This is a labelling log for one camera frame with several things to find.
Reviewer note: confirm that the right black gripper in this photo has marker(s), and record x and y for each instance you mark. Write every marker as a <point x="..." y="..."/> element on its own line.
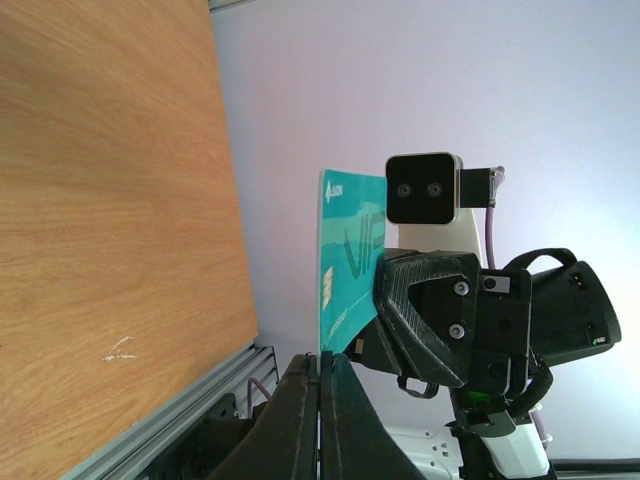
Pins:
<point x="426" y="302"/>

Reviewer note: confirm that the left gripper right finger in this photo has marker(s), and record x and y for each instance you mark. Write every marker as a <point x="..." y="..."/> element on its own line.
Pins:
<point x="353" y="441"/>

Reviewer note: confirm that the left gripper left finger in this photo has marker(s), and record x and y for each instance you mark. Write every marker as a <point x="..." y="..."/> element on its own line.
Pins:
<point x="283" y="442"/>

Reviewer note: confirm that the teal card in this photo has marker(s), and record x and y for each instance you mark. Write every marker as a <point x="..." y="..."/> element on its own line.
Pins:
<point x="351" y="240"/>

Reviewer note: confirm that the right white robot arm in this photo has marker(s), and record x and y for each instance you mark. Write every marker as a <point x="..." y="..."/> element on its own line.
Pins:
<point x="571" y="318"/>

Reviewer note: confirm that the aluminium rail frame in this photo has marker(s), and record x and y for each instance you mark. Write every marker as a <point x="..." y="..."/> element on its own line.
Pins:
<point x="132" y="452"/>

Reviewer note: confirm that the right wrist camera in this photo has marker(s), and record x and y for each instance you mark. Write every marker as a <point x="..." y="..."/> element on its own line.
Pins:
<point x="431" y="188"/>

